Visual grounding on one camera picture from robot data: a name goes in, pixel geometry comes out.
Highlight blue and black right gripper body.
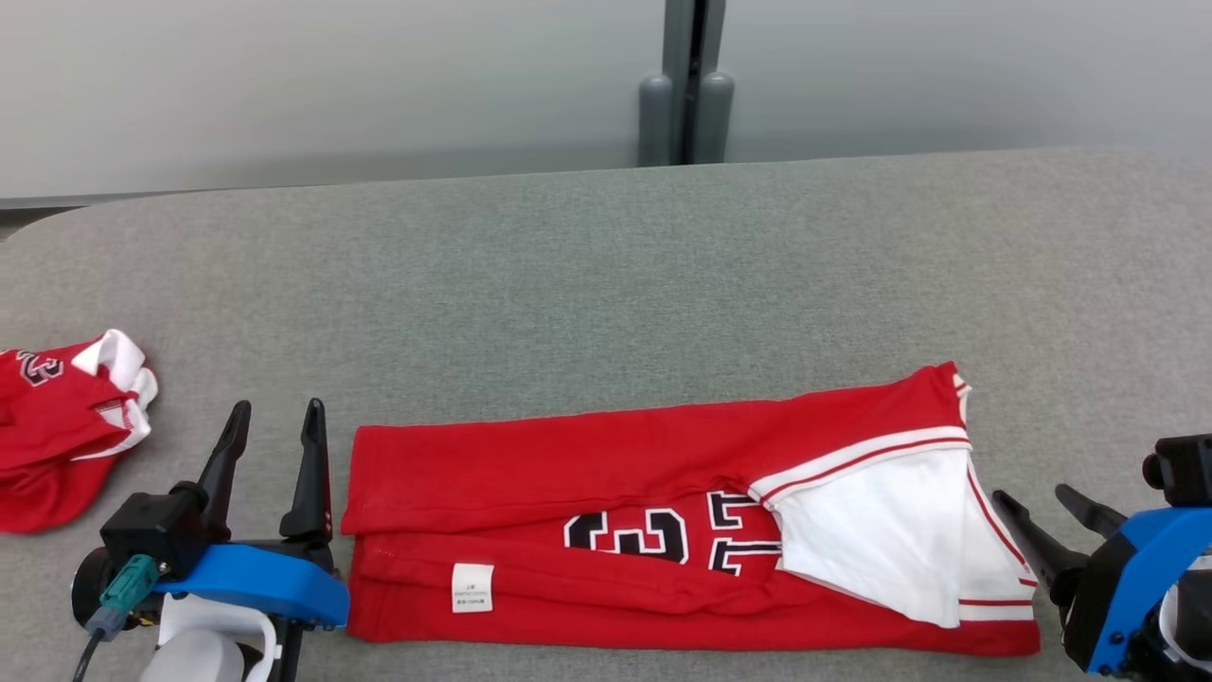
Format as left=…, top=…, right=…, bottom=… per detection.
left=1059, top=507, right=1212, bottom=676

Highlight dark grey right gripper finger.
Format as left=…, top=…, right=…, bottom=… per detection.
left=990, top=489, right=1092, bottom=596
left=1055, top=484, right=1131, bottom=541

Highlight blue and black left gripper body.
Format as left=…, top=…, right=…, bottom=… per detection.
left=154, top=541, right=352, bottom=682

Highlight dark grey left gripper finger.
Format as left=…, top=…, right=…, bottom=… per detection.
left=279, top=398, right=335, bottom=547
left=194, top=400, right=253, bottom=544

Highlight red shorts white side stripes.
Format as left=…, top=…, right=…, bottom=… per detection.
left=0, top=329, right=159, bottom=534

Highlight red jersey large 23 print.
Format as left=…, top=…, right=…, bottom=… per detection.
left=341, top=362, right=1043, bottom=657

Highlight teal camera cable connector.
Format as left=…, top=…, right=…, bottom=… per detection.
left=87, top=554, right=159, bottom=637

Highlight thin black camera cable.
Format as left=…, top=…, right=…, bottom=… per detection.
left=71, top=630, right=107, bottom=682

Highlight grey metal partition post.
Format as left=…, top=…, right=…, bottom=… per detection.
left=636, top=0, right=736, bottom=168

